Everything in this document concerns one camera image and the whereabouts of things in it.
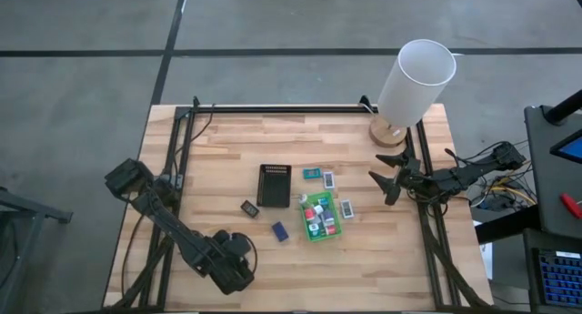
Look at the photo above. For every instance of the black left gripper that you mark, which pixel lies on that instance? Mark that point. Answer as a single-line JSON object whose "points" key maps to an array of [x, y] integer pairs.
{"points": [[227, 255]]}

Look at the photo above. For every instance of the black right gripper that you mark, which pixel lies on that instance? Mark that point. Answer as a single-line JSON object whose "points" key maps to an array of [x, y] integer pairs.
{"points": [[411, 177]]}

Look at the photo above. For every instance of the black digital display module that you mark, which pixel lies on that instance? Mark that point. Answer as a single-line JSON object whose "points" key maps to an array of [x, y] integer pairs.
{"points": [[250, 209]]}

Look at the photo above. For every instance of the red white charger cube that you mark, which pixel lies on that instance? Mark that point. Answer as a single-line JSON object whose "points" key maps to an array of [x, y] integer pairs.
{"points": [[331, 230]]}

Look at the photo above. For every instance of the white shade wooden table lamp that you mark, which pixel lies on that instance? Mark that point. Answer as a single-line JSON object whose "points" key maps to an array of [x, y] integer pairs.
{"points": [[414, 86]]}

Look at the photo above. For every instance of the black white charger cube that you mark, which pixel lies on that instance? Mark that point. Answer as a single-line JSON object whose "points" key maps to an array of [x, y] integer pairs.
{"points": [[303, 198]]}

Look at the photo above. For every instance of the green plastic basket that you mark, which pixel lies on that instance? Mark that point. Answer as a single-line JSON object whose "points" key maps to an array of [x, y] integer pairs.
{"points": [[320, 237]]}

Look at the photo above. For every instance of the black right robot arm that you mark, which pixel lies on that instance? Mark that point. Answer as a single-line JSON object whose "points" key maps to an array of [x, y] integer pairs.
{"points": [[464, 175]]}

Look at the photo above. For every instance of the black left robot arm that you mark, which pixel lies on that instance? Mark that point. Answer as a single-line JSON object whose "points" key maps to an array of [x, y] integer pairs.
{"points": [[168, 223]]}

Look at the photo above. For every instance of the white digital display module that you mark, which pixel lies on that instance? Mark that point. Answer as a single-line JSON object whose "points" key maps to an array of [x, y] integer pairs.
{"points": [[347, 209], [328, 180]]}

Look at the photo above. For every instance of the navy blue flat box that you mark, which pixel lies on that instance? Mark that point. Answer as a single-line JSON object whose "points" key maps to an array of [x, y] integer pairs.
{"points": [[280, 231]]}

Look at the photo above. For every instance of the teal digital display module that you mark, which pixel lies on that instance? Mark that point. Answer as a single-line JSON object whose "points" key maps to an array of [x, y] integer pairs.
{"points": [[313, 173]]}

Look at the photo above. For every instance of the black plastic basket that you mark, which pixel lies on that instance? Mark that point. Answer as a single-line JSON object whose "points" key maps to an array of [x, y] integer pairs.
{"points": [[273, 189]]}

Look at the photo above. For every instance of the black cart beam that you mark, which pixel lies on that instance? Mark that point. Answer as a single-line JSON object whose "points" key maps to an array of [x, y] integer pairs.
{"points": [[504, 225]]}

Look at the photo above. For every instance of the white paper sheet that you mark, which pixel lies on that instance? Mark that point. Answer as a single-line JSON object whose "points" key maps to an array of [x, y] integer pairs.
{"points": [[487, 259]]}

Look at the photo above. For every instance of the grey equipment cart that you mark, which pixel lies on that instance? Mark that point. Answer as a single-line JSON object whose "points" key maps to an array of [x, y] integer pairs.
{"points": [[545, 177]]}

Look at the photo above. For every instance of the blue screen tablet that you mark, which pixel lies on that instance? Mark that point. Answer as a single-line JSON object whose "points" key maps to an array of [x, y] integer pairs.
{"points": [[574, 149]]}

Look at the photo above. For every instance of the black pole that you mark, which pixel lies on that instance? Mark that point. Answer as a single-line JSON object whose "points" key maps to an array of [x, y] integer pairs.
{"points": [[564, 108]]}

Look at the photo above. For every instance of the backlit black keyboard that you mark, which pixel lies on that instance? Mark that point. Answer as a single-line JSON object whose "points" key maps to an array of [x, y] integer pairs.
{"points": [[561, 280]]}

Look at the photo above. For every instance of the grey metal stand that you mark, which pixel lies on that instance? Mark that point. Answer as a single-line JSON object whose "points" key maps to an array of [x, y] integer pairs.
{"points": [[27, 208]]}

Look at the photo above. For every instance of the black aluminium rig frame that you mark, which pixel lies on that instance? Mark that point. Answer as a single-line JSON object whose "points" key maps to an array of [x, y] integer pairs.
{"points": [[273, 109]]}

